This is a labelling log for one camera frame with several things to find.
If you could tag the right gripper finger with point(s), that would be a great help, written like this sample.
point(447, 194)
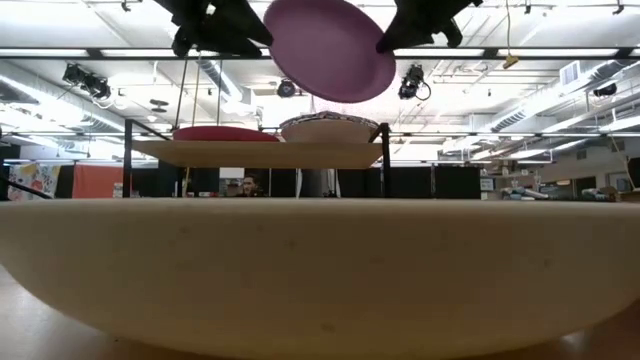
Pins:
point(420, 20)
point(448, 35)

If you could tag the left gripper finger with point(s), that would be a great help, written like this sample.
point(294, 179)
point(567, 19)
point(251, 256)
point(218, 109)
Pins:
point(240, 22)
point(210, 42)

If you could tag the red plate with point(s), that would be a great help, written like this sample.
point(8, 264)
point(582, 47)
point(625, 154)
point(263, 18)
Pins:
point(225, 134)

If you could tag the purple plate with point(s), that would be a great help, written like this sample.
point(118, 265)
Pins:
point(330, 50)

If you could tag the wooden shelf board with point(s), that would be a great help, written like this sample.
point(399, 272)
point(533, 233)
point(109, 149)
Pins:
point(260, 154)

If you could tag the wooden shelf rack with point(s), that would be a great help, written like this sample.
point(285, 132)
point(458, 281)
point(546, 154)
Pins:
point(385, 172)

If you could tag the yellow hanging tag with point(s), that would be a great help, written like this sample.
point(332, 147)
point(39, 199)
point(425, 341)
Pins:
point(510, 62)

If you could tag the round black ceiling spotlight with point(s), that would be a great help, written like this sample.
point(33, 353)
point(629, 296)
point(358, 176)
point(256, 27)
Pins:
point(286, 88)

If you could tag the round ceiling fixture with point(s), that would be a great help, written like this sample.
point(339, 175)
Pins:
point(159, 106)

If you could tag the black ceiling light cluster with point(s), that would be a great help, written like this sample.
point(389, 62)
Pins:
point(87, 82)

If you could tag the person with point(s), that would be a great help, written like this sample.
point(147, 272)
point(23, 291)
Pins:
point(250, 185)

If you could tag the black ceiling device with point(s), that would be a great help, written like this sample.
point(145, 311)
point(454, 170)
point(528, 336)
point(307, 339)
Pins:
point(605, 90)

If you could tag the light blue bundle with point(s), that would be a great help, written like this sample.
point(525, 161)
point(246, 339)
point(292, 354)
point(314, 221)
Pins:
point(525, 193)

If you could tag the orange partition panel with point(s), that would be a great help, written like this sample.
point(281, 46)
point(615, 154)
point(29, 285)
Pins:
point(97, 181)

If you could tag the colourful floral banner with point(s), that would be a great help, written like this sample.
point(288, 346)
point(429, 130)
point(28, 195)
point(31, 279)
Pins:
point(35, 180)

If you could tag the dark monitor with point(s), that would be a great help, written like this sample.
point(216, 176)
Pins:
point(634, 172)

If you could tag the black slanted bar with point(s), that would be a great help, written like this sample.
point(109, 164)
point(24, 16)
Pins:
point(25, 189)

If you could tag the black overhead camera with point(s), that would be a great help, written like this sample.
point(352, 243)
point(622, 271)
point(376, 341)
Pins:
point(412, 82)

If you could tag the black partition wall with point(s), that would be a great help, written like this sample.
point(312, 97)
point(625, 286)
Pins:
point(415, 182)

